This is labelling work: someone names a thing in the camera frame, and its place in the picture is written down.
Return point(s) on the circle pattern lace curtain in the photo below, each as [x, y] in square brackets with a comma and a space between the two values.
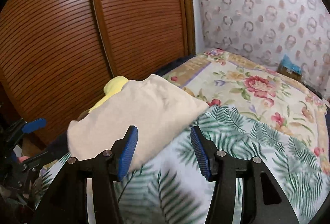
[265, 31]

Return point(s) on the blue item on box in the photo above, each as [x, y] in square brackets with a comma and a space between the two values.
[289, 69]

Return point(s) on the dark blue bed sheet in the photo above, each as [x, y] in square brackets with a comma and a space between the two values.
[172, 65]

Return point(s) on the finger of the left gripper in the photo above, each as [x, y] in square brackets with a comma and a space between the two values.
[33, 126]

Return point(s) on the yellow plush toy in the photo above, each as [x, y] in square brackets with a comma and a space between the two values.
[111, 88]

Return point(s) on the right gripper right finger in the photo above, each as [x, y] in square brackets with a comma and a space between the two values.
[205, 151]

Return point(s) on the brown louvered wardrobe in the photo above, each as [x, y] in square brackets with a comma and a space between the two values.
[56, 55]

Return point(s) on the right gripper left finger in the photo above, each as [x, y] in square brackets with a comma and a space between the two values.
[122, 154]

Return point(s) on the person's left hand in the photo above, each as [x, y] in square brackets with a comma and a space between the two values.
[22, 159]

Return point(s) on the green leaf print blanket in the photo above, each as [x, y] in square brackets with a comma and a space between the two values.
[222, 168]

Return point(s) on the floral rose bedspread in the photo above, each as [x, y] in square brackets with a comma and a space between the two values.
[223, 78]

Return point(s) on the beige small garment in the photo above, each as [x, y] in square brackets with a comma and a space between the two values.
[159, 110]

